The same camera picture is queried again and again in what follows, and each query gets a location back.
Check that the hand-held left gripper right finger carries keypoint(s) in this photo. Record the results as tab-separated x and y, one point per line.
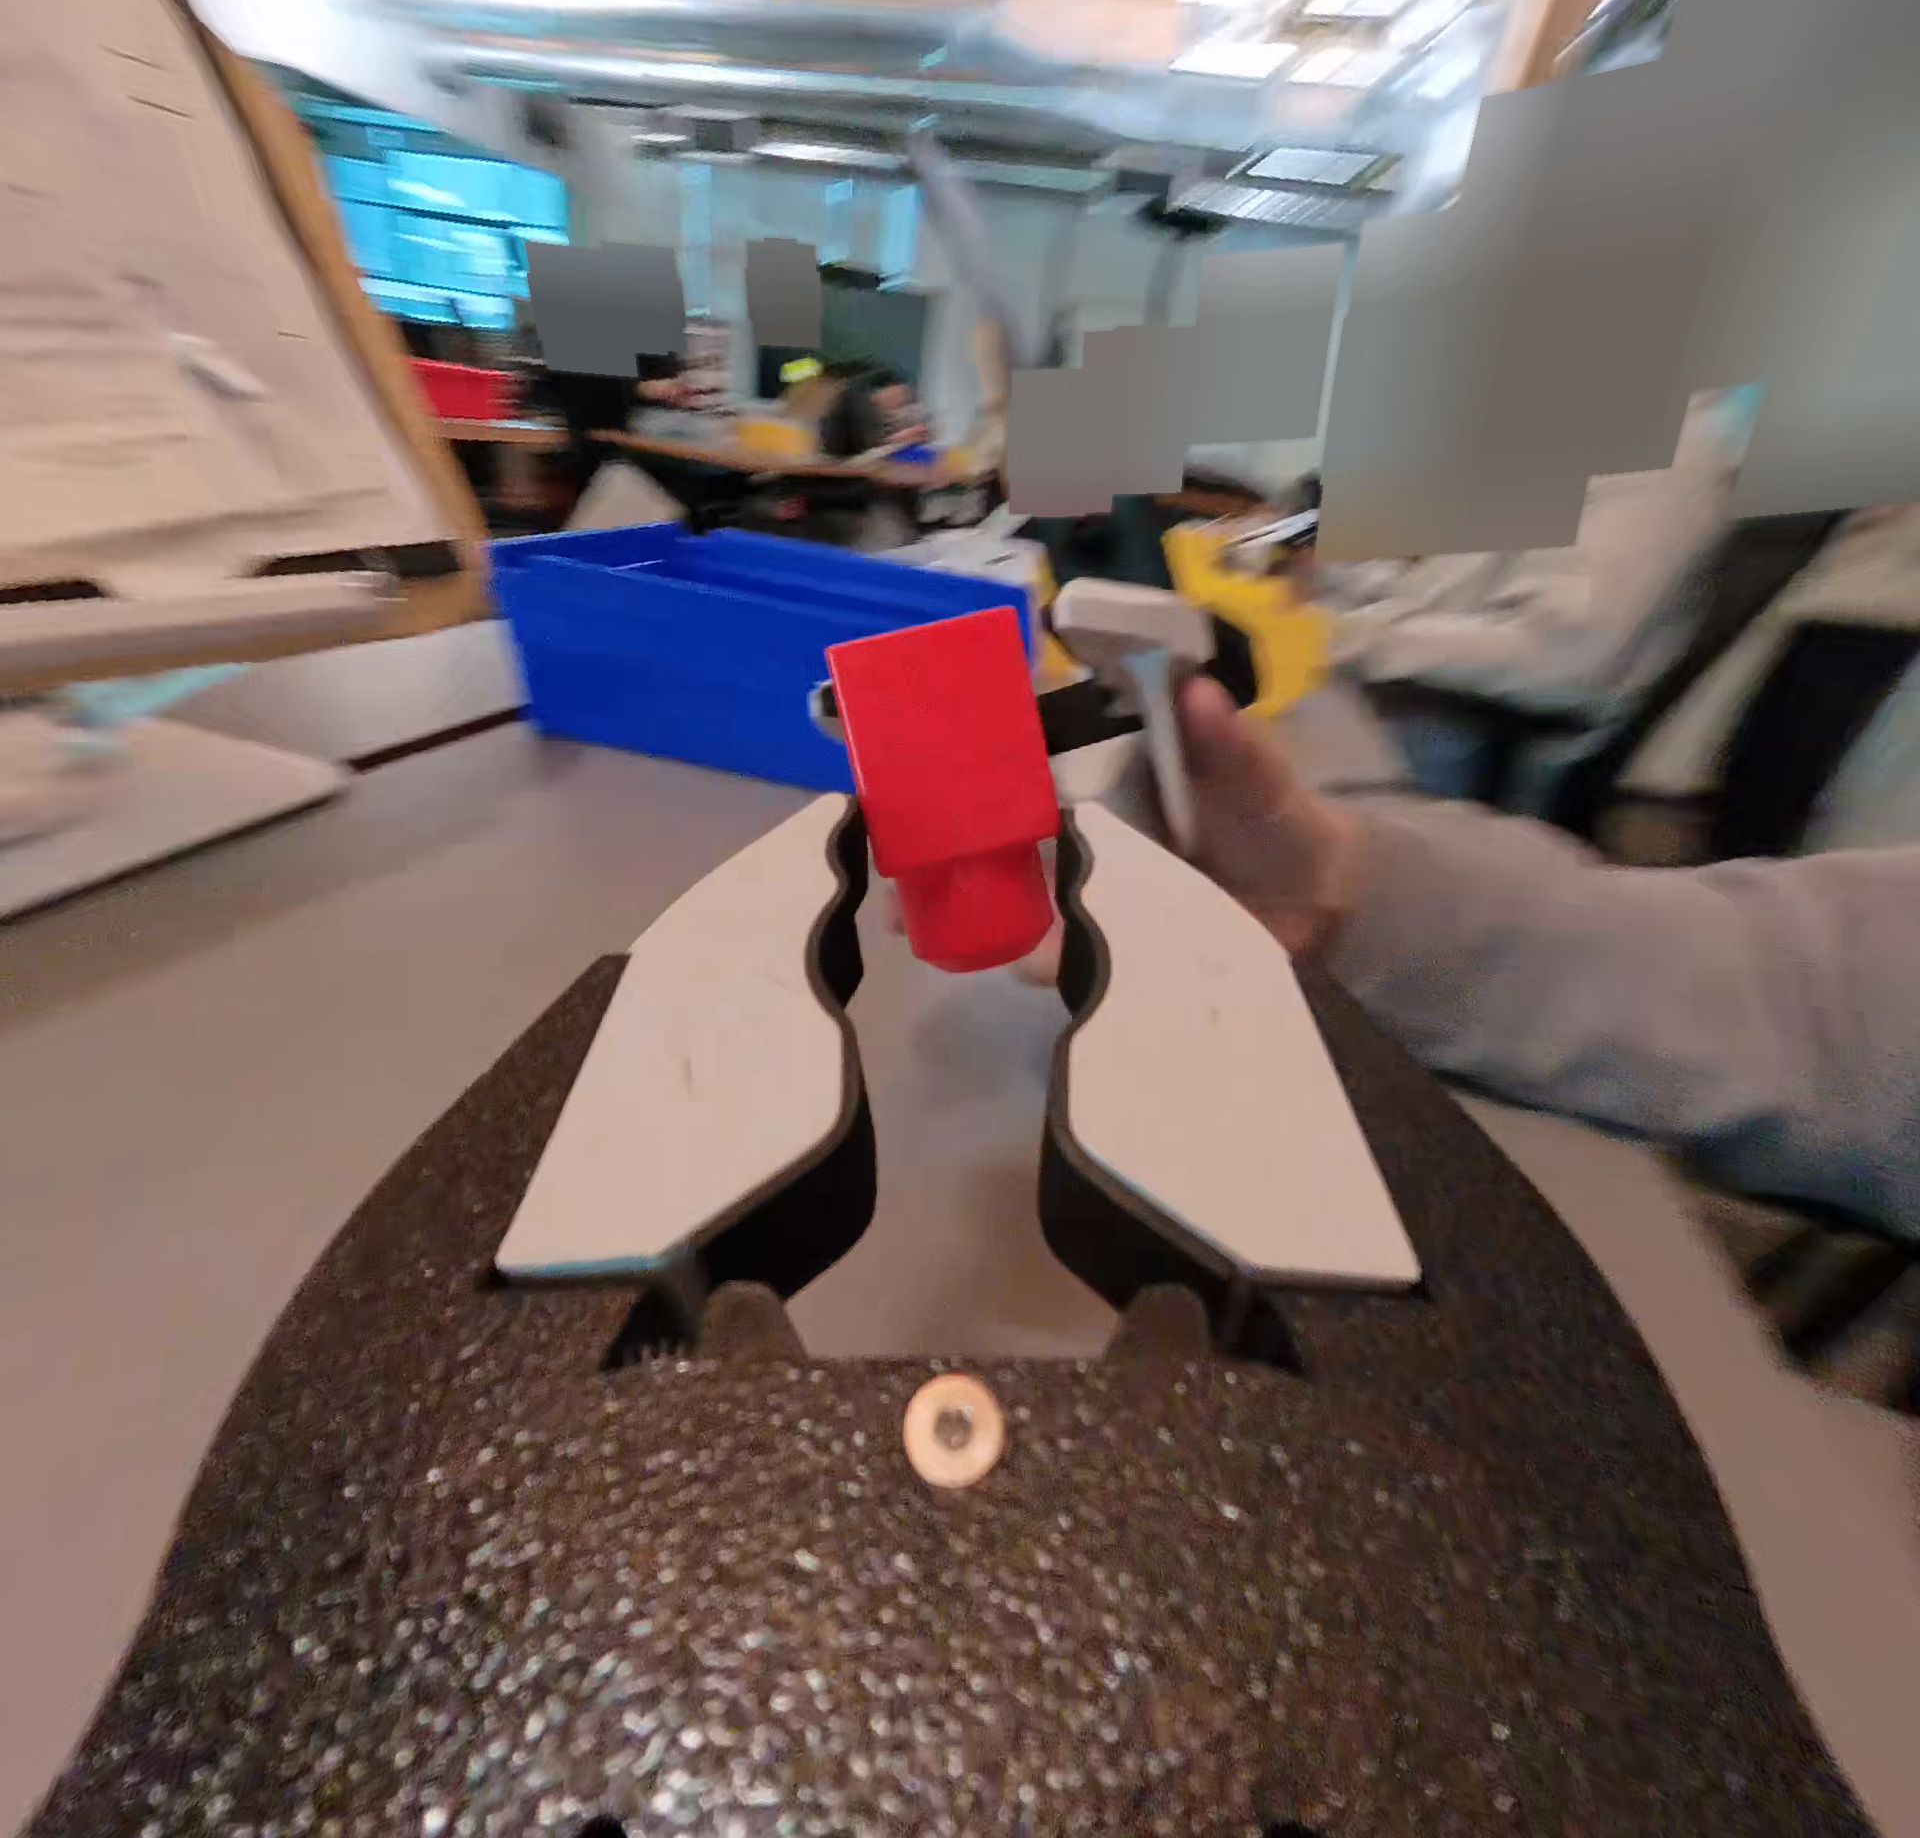
1222	1104

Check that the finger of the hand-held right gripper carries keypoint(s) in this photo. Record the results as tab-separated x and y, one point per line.
1139	620

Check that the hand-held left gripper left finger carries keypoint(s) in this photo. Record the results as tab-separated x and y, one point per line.
707	1104

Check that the red plastic block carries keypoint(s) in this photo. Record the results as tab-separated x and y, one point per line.
947	760

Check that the person's right forearm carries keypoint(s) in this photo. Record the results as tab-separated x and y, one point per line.
1618	997

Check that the grey desk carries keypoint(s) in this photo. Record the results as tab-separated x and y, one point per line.
301	968

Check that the person's right hand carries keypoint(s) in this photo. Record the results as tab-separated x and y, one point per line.
1275	849

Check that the yellow plastic bin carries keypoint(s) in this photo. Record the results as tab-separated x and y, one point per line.
1275	625

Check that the tilted display board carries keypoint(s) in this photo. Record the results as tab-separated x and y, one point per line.
976	249

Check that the blue plastic bin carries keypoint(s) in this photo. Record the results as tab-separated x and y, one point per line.
674	654

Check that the wooden document board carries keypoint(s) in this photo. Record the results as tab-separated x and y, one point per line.
449	579

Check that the white board stand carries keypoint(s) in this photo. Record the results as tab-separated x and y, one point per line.
152	817

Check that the black office chair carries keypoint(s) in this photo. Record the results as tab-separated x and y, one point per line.
1801	700

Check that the red plastic bin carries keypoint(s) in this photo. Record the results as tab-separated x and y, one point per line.
464	392

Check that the printed paper sheet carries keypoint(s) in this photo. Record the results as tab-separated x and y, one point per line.
152	294

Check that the long spiral air duct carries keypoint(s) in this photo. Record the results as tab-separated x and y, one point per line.
750	24

